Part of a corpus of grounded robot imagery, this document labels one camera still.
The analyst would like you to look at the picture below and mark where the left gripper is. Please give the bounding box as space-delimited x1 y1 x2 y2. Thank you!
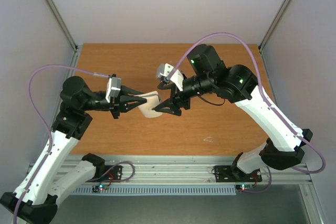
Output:
81 86 147 119

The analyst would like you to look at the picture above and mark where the beige card holder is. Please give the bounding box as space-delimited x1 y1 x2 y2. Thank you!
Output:
138 91 163 118

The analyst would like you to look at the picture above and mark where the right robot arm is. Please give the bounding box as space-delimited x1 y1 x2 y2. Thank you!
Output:
153 44 312 180

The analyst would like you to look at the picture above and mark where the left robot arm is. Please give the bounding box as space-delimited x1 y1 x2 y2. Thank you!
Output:
1 75 146 223

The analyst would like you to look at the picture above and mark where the left circuit board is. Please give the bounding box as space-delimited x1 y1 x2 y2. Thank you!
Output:
92 184 109 193

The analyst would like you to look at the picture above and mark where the circuit board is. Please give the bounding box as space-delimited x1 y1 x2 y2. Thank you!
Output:
92 184 109 193
236 184 255 191

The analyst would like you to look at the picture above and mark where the right circuit board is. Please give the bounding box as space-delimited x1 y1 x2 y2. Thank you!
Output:
236 184 255 191

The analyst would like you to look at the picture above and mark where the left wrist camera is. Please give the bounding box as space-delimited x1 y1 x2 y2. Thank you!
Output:
105 74 121 103

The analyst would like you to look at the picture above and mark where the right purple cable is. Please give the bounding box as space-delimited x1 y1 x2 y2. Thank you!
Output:
169 32 327 194

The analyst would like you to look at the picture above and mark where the aluminium rail base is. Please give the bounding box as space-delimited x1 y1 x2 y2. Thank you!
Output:
53 154 312 185

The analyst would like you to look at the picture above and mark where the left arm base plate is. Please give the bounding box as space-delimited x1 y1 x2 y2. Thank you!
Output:
88 165 123 183

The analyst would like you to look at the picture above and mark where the grey slotted cable duct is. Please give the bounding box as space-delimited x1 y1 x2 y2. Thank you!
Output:
72 185 236 196

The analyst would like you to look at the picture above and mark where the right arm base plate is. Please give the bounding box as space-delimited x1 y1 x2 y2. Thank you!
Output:
212 165 262 183

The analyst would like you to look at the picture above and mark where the left aluminium frame post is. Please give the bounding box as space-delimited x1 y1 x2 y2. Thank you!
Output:
45 0 78 52

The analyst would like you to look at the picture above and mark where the aluminium frame post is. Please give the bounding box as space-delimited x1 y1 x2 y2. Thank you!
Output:
45 0 78 52
258 0 293 52

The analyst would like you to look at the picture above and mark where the right aluminium frame post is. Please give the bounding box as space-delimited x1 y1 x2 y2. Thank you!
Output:
258 0 293 52

